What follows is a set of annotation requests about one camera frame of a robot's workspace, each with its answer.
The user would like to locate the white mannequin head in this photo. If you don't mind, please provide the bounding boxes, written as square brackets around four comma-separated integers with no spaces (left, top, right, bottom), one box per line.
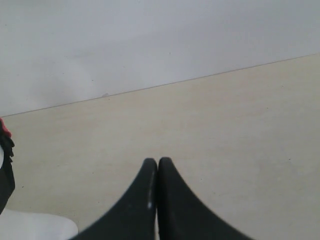
[0,150,79,240]

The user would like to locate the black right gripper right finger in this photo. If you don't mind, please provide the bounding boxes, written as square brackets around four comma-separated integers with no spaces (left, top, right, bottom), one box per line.
[157,157,250,240]

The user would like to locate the black helmet with visor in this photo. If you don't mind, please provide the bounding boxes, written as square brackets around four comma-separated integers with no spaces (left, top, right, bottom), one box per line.
[0,118,16,214]

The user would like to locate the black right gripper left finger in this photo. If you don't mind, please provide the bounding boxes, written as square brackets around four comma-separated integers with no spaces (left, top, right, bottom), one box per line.
[73,158,157,240]

